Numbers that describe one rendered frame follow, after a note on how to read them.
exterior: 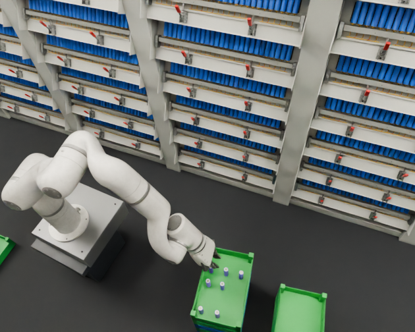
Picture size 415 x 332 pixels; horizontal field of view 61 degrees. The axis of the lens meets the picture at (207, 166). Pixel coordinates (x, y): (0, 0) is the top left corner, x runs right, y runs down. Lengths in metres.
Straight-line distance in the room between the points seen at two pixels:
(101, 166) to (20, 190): 0.45
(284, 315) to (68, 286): 1.12
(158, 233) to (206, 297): 0.50
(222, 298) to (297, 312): 0.37
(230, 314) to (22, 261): 1.24
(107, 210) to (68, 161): 0.68
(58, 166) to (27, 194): 0.33
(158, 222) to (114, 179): 0.22
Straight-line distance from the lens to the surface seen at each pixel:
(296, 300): 1.75
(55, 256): 1.86
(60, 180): 1.09
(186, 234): 1.23
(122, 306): 1.97
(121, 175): 1.02
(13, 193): 1.43
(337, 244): 2.07
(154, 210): 1.12
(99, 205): 1.78
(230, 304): 1.56
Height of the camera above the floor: 1.84
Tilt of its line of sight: 55 degrees down
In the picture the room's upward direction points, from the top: 6 degrees counter-clockwise
